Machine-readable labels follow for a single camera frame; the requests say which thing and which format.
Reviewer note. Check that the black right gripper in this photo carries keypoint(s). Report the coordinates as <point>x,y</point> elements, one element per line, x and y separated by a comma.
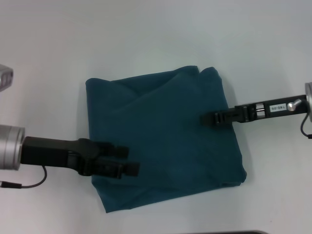
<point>265,108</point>

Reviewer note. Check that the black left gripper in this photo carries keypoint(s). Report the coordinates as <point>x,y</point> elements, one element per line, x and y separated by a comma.
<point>53,151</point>

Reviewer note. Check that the teal t-shirt with cream lettering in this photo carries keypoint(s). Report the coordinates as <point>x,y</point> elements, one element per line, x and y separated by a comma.
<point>170,122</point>

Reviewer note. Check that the dark flat edge object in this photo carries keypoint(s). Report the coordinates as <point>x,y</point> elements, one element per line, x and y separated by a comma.
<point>241,232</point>

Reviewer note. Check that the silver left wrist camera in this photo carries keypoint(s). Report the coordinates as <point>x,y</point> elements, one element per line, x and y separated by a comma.
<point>5,78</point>

